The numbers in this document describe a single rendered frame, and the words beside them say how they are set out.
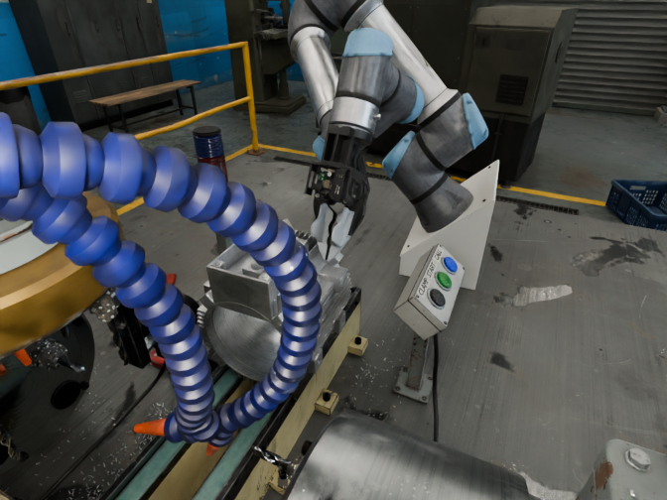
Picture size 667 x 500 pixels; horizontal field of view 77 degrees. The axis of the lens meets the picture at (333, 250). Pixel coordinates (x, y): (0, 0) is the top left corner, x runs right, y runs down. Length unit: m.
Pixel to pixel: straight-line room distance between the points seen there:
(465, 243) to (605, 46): 6.13
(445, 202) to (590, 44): 6.10
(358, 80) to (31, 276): 0.52
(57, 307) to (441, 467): 0.29
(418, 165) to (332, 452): 0.80
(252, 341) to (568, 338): 0.71
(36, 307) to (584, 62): 7.00
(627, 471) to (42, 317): 0.42
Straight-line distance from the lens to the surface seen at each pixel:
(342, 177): 0.64
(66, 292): 0.29
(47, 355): 0.66
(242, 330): 0.75
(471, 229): 1.07
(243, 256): 0.67
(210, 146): 0.94
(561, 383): 0.99
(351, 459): 0.36
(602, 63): 7.10
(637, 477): 0.42
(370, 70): 0.69
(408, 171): 1.06
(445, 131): 1.03
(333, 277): 0.68
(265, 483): 0.74
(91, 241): 0.18
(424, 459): 0.38
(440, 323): 0.65
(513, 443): 0.86
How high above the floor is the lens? 1.47
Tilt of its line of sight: 32 degrees down
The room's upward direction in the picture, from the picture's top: straight up
